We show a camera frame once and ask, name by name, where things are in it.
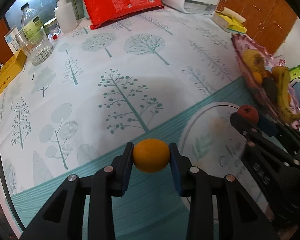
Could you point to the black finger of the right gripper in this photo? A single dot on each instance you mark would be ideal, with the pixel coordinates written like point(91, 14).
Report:
point(247, 129)
point(288, 137)

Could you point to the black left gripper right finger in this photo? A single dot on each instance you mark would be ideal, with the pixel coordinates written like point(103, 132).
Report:
point(220, 208)

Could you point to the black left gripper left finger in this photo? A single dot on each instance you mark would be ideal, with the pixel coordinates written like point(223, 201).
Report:
point(61, 217)

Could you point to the yellow banana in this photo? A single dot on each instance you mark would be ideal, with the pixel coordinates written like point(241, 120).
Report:
point(282, 78)

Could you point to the small red fruit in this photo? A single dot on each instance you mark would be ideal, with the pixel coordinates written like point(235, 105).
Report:
point(249, 113)

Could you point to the dark green avocado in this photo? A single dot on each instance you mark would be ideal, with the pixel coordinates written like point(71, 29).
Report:
point(270, 88)

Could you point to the yellow spotted pear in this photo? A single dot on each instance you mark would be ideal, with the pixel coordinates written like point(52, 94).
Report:
point(254, 61)

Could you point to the small tangerine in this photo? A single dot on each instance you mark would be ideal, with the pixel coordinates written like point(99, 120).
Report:
point(151, 155)

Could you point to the bags on floor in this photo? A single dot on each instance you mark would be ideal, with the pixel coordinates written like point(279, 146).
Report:
point(294, 72)

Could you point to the pink glass fruit bowl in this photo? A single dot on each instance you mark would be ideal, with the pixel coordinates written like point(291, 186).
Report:
point(243, 42)

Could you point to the tree print tablecloth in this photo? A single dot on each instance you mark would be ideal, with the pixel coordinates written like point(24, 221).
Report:
point(143, 77)

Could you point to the brown wooden cabinet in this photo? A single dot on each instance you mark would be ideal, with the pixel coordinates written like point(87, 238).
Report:
point(268, 22)

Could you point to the yellow tissue pack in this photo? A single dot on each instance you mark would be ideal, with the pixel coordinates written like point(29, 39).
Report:
point(230, 21)

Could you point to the yellow flat box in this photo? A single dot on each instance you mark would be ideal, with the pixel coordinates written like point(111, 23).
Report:
point(11, 69)

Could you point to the clear drinking glass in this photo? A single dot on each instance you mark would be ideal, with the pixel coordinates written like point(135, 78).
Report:
point(38, 48)

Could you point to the small white carton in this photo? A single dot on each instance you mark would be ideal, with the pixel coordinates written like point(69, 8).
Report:
point(11, 39)

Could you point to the small glass jar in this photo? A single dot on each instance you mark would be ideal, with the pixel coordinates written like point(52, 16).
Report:
point(52, 29)

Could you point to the clear bottle green label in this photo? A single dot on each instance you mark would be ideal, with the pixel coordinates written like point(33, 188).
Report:
point(30, 21)

